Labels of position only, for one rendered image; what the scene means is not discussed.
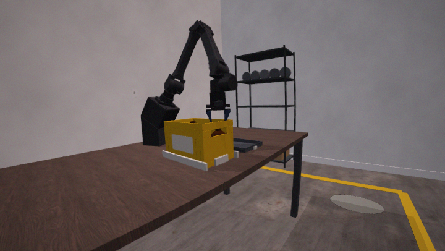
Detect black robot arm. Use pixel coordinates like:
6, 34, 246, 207
155, 20, 237, 108

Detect yellow divided crate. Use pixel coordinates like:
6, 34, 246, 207
164, 118, 234, 168

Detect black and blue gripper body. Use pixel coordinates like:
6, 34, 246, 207
206, 104, 231, 111

